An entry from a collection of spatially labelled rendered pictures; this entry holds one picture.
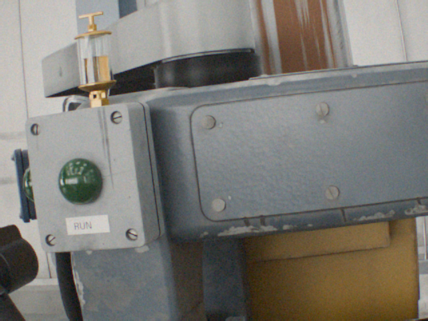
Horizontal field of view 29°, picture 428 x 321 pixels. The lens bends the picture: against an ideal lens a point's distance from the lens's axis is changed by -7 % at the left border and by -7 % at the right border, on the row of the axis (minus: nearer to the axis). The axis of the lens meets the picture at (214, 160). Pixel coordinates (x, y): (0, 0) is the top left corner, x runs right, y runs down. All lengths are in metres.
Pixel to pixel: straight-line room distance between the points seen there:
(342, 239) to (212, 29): 0.24
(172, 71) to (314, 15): 0.39
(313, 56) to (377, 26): 4.69
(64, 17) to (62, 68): 5.24
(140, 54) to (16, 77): 5.64
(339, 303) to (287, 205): 0.32
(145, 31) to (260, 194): 0.23
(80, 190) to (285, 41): 0.57
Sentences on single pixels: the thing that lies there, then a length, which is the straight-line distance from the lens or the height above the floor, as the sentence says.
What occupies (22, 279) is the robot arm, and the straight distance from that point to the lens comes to 0.91.
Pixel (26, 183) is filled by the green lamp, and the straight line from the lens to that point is 0.58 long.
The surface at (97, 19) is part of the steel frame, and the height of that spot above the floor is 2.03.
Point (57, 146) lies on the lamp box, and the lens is 0.56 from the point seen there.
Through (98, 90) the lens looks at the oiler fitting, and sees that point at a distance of 0.63.
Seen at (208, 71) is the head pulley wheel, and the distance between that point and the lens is 0.69.
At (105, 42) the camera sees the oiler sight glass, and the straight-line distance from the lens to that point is 0.63.
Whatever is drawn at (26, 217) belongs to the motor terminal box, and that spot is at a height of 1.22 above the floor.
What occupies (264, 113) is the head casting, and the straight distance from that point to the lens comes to 0.57.
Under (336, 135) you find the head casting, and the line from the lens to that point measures 0.57.
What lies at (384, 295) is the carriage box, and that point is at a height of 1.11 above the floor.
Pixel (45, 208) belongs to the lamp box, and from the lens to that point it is 0.57.
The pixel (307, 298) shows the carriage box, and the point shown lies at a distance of 0.88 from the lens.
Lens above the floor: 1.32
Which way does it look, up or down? 3 degrees down
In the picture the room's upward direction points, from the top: 7 degrees counter-clockwise
